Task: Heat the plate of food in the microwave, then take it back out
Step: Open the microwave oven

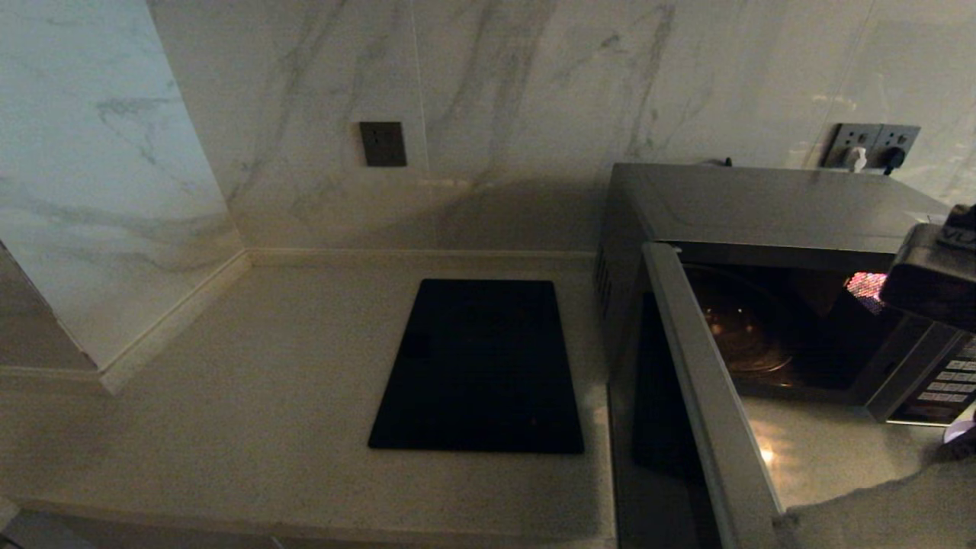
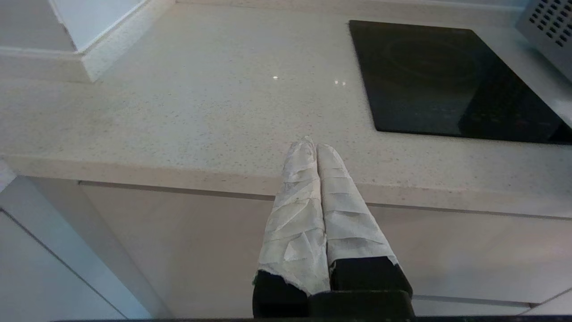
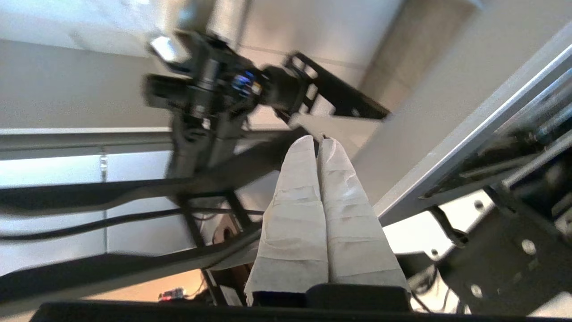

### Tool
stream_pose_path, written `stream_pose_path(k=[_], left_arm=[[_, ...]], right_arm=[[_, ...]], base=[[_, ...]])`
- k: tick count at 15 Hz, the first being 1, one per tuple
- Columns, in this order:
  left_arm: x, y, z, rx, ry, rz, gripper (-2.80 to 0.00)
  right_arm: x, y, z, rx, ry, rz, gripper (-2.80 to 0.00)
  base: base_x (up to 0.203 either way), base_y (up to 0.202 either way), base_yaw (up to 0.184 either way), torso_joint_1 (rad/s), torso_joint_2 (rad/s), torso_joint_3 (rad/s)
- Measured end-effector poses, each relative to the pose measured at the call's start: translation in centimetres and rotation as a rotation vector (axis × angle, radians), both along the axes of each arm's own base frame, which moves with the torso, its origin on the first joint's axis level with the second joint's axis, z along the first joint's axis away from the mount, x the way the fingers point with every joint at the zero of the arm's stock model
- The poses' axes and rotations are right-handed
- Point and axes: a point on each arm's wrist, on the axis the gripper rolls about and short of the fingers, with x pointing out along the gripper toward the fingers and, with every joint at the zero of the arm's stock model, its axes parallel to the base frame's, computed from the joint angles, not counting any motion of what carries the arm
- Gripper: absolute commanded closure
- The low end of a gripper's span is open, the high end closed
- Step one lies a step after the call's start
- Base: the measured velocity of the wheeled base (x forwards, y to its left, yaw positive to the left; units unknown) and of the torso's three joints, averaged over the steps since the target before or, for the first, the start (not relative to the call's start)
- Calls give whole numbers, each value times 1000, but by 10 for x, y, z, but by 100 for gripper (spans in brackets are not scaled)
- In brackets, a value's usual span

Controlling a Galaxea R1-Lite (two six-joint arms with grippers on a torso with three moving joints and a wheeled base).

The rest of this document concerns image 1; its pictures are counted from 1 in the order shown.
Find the black glass induction cooktop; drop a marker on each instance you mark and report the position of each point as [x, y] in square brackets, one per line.
[476, 366]

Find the black glass microwave door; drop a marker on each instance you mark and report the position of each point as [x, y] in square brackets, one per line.
[709, 427]

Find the dark grey wall socket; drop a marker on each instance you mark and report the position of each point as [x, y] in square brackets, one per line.
[842, 139]
[383, 144]
[901, 137]

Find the silver microwave oven housing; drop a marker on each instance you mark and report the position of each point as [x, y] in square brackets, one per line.
[762, 202]

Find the purple round plate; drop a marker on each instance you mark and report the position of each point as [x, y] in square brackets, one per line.
[962, 425]

